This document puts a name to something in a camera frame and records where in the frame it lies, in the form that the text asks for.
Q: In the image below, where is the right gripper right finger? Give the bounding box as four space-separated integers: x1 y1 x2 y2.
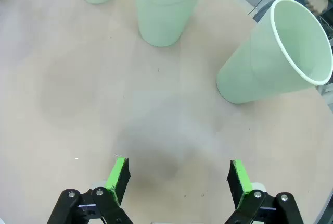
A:
223 159 304 224

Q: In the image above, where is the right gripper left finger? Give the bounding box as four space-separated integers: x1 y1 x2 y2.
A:
46 157 133 224

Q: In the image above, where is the person's left hand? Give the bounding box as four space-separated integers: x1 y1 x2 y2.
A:
304 0 329 16

